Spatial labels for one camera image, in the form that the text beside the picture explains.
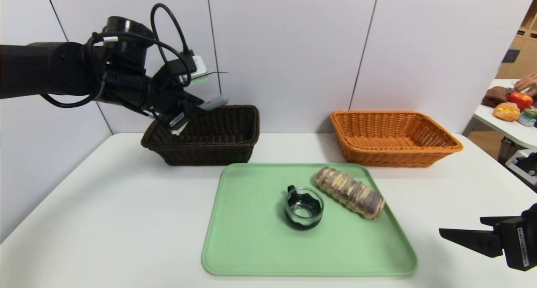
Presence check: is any yellow orange bun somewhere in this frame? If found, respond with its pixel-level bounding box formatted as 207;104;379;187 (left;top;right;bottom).
493;102;521;122

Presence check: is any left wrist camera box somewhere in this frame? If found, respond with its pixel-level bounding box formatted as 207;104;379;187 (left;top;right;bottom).
180;54;209;86

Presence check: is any red apple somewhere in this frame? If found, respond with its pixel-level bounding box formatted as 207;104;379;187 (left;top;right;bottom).
508;92;534;111

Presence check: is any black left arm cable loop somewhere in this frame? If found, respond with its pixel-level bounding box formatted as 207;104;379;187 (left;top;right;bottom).
40;91;101;109

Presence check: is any dark brown bread piece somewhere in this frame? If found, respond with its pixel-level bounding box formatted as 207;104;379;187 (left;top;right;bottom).
482;86;510;108

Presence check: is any wooden shelf unit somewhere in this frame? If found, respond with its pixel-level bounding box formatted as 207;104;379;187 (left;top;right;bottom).
495;0;537;81

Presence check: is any orange wicker basket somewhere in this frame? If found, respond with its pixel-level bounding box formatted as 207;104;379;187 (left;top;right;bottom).
330;110;464;168

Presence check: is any person's bare hand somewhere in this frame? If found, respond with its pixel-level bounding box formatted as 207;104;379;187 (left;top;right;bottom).
513;73;537;96

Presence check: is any small green labelled can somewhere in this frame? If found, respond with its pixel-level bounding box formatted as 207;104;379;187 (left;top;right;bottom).
517;108;537;127

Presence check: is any grey handled white peeler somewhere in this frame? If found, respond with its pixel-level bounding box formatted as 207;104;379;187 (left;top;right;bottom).
170;95;229;136

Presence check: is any brown wicker bin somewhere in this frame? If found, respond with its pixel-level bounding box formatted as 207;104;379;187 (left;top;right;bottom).
498;137;517;161

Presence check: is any white black device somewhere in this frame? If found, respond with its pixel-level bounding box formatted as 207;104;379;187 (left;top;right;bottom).
506;149;537;186

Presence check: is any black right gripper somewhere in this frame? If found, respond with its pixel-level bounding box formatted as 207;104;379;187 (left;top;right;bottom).
438;203;537;272

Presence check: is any glass cup black handle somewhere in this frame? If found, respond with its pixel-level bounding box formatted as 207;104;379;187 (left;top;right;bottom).
285;185;325;231

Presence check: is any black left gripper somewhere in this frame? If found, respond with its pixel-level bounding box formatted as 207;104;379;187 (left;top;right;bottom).
147;81;208;136

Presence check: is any dark brown wicker basket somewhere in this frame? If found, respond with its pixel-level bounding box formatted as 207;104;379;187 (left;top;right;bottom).
141;105;261;167

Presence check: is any light green plastic tray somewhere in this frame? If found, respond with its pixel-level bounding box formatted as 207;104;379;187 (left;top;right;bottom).
202;163;418;277

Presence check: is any white side table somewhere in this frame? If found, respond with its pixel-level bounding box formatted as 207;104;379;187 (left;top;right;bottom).
473;78;537;150

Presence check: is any striped brown bread roll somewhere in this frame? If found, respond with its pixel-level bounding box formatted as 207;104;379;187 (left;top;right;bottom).
315;167;386;219

